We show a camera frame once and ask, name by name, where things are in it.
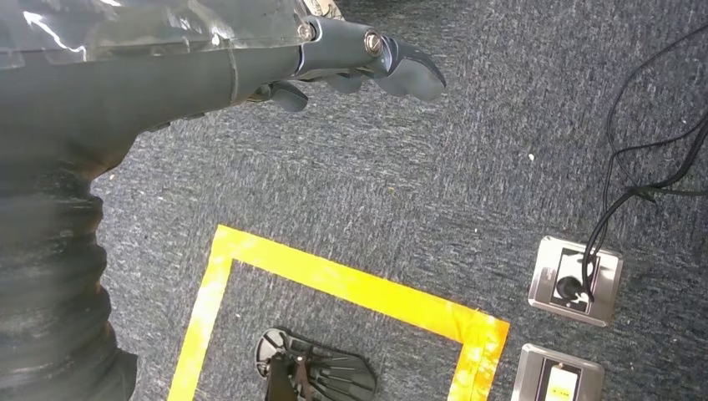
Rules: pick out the silver floor socket with plug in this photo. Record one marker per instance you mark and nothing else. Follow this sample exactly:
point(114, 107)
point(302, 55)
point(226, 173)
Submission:
point(542, 271)

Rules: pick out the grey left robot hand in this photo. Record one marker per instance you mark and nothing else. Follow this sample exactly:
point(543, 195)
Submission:
point(138, 72)

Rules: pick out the yellow floor tape outline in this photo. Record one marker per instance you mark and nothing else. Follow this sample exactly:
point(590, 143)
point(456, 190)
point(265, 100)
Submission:
point(354, 288)

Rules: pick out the silver floor socket yellow label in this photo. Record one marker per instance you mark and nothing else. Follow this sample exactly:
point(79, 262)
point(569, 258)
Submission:
point(525, 376)

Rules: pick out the black ribbed robot foot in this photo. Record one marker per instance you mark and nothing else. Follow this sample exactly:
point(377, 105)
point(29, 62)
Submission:
point(337, 373)

